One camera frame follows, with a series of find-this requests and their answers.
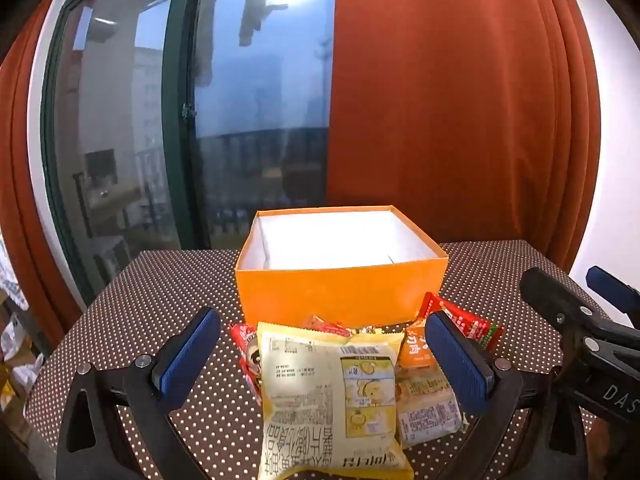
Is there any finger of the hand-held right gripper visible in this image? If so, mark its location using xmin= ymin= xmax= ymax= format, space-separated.
xmin=520 ymin=267 xmax=640 ymax=356
xmin=586 ymin=266 xmax=640 ymax=311

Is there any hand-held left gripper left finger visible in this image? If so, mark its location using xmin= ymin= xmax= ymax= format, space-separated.
xmin=56 ymin=306 xmax=222 ymax=480

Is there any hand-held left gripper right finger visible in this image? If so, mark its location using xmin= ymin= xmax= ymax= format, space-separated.
xmin=424 ymin=310 xmax=586 ymax=480

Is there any orange snack packet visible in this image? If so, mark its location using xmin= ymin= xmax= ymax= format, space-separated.
xmin=397 ymin=324 xmax=432 ymax=368

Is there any yellow white-label snack packet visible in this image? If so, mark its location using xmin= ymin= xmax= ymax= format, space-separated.
xmin=395 ymin=364 xmax=463 ymax=450

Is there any red cartoon snack packet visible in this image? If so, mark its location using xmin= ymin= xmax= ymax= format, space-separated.
xmin=230 ymin=322 xmax=264 ymax=408

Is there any large yellow snack packet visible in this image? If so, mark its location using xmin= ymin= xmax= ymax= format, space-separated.
xmin=256 ymin=322 xmax=415 ymax=480

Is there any orange cardboard box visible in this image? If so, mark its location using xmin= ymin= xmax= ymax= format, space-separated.
xmin=235 ymin=204 xmax=449 ymax=328

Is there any pile of bags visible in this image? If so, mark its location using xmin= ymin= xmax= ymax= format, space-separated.
xmin=0 ymin=310 xmax=46 ymax=411

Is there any patterned white cloth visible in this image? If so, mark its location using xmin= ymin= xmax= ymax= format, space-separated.
xmin=0 ymin=240 xmax=31 ymax=311

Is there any balcony railing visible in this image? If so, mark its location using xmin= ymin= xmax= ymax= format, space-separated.
xmin=135 ymin=127 xmax=328 ymax=251

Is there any wide orange curtain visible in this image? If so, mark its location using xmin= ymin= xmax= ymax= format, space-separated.
xmin=326 ymin=0 xmax=601 ymax=271

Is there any narrow orange curtain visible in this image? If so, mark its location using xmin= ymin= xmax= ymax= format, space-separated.
xmin=0 ymin=0 xmax=86 ymax=351

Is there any green framed glass window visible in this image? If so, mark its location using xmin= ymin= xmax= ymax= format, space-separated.
xmin=40 ymin=0 xmax=336 ymax=306

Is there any hanging grey garment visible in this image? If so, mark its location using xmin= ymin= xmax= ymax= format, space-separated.
xmin=192 ymin=0 xmax=221 ymax=86

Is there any hanging dark garment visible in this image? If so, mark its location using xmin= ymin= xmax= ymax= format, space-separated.
xmin=239 ymin=0 xmax=289 ymax=47

